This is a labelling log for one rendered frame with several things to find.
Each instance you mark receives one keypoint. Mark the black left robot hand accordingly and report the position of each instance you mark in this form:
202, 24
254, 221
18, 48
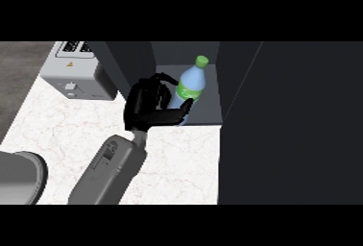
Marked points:
146, 109

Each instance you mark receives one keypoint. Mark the clear green-capped water bottle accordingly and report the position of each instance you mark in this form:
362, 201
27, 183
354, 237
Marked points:
192, 80

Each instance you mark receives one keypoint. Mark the dark grey cabinet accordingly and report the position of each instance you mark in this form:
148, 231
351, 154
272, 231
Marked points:
137, 61

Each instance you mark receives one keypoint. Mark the grey round pot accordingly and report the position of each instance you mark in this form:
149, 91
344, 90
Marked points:
18, 179

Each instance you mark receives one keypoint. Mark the grey toaster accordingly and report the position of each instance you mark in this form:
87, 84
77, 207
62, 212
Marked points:
71, 77

